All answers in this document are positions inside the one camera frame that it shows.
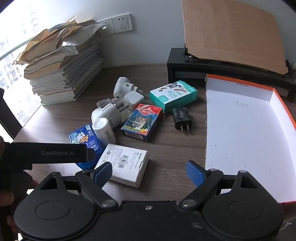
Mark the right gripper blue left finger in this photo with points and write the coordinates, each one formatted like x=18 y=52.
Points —
x=100 y=175

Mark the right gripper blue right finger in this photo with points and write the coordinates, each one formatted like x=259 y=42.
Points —
x=198 y=175

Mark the white product box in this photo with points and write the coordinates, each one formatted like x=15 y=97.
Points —
x=128 y=164

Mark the blue tissue pack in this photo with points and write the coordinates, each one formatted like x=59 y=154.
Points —
x=86 y=135

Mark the white small cylinder bottle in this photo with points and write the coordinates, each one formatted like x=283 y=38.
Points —
x=104 y=131

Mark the black power adapter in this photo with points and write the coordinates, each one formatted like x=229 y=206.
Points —
x=182 y=119

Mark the playing cards box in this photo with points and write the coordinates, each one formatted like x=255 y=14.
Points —
x=142 y=122

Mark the teal bandage box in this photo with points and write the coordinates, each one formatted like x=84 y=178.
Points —
x=174 y=95

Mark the white square charger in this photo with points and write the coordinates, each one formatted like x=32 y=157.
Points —
x=133 y=99

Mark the white plug-in repellent heater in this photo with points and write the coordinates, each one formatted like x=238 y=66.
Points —
x=123 y=86

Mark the person's left hand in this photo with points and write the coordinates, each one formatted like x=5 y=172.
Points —
x=7 y=197

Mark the orange white cardboard box lid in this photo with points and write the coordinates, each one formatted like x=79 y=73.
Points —
x=250 y=128

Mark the stack of books and papers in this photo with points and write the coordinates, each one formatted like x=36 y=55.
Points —
x=61 y=61

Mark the black monitor riser shelf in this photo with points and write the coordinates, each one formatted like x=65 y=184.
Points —
x=181 y=66

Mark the wooden book stand board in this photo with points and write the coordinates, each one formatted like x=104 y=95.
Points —
x=234 y=32

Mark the white wall socket left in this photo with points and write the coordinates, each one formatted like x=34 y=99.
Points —
x=107 y=27

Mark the white wall socket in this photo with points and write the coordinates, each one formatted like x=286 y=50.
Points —
x=107 y=27
x=122 y=23

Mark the white wall socket right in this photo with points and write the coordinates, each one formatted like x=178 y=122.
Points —
x=122 y=23

